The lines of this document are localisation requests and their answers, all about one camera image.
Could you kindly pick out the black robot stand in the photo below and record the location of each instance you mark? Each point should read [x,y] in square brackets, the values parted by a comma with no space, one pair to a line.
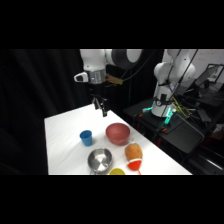
[180,131]

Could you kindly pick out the orange plush toy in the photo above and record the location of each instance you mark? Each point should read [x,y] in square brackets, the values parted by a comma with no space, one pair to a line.
[133,151]

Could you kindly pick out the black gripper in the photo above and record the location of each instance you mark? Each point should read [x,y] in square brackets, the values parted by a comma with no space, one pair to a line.
[98,90]

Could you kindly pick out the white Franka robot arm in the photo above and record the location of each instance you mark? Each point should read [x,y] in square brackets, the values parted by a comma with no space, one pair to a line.
[95,60]

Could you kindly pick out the pink bowl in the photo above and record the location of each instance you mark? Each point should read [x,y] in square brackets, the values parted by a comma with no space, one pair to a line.
[117,133]

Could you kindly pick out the stainless steel bowl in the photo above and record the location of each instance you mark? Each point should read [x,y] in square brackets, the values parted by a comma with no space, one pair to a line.
[99,160]

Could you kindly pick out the blue plastic cup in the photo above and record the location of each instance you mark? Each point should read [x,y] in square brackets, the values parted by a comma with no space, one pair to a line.
[86,138]

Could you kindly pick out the black laptop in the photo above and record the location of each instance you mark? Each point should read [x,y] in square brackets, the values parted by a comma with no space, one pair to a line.
[208,78]

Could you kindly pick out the white board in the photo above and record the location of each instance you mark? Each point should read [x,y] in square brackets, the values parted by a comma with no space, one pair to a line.
[210,57]

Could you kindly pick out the yellow plate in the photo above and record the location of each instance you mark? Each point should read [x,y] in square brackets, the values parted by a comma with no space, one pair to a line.
[116,172]

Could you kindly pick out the tan wrist camera box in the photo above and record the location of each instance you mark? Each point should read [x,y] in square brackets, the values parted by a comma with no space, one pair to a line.
[114,79]

